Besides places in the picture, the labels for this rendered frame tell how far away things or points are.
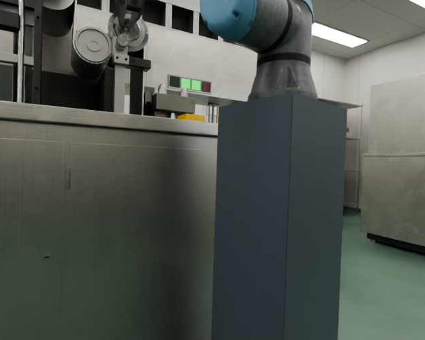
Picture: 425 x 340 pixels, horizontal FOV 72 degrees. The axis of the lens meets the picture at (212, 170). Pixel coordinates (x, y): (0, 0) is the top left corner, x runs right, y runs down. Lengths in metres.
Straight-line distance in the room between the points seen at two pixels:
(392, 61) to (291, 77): 5.19
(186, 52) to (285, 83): 1.08
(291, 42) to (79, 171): 0.60
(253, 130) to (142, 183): 0.41
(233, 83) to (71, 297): 1.32
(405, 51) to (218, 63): 4.33
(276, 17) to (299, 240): 0.41
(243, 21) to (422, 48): 5.12
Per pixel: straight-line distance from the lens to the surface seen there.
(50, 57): 1.50
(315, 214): 0.61
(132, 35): 1.21
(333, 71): 6.07
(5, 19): 1.06
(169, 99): 1.16
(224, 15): 0.57
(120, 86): 1.12
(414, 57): 5.63
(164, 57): 1.60
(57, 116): 0.83
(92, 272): 0.91
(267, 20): 0.60
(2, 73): 1.50
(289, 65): 0.64
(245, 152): 0.60
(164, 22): 1.68
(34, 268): 0.89
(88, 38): 1.20
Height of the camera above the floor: 0.77
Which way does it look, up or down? 1 degrees down
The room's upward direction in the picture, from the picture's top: 2 degrees clockwise
